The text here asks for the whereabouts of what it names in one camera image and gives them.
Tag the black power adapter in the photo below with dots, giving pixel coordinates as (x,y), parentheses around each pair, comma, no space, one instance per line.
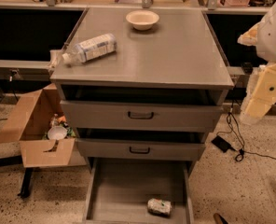
(221,143)

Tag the grey bottom drawer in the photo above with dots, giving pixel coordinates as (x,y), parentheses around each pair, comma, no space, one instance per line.
(119,190)

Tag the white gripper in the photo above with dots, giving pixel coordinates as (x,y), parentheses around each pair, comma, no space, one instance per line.
(273,37)

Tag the white bowl in box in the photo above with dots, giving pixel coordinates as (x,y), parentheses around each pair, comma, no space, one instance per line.
(57,133)

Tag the grey drawer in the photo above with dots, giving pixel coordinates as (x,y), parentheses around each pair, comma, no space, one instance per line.
(119,190)
(143,117)
(142,150)

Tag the grey middle drawer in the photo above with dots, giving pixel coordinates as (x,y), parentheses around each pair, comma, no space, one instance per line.
(142,150)

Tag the white bowl on counter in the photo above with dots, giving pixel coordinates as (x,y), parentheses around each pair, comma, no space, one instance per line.
(142,20)

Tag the brown cardboard box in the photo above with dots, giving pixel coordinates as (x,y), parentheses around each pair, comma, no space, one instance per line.
(28,123)

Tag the grey metal drawer cabinet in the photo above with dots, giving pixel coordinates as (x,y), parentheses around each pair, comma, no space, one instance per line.
(176,62)

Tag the green silver 7up can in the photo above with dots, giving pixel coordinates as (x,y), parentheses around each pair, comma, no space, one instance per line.
(159,207)

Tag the clear plastic water bottle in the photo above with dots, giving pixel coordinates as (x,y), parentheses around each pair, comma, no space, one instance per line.
(90,49)

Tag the grey top drawer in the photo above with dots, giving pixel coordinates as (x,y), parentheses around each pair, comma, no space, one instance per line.
(143,117)

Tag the black phone on ledge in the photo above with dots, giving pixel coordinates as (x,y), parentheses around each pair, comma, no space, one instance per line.
(247,68)

